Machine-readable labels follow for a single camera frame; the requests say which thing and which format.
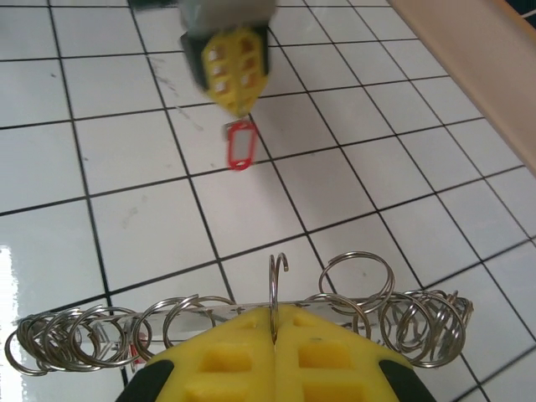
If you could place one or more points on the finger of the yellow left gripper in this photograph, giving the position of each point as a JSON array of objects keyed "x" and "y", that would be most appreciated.
[
  {"x": 218, "y": 67},
  {"x": 253, "y": 63}
]

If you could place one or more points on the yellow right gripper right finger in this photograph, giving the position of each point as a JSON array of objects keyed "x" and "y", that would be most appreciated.
[{"x": 335, "y": 368}]

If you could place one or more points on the red key tag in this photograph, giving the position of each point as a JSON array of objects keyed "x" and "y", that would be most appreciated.
[
  {"x": 242, "y": 142},
  {"x": 135, "y": 337}
]

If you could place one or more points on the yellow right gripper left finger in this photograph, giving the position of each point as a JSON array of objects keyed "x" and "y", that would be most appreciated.
[{"x": 218, "y": 368}]

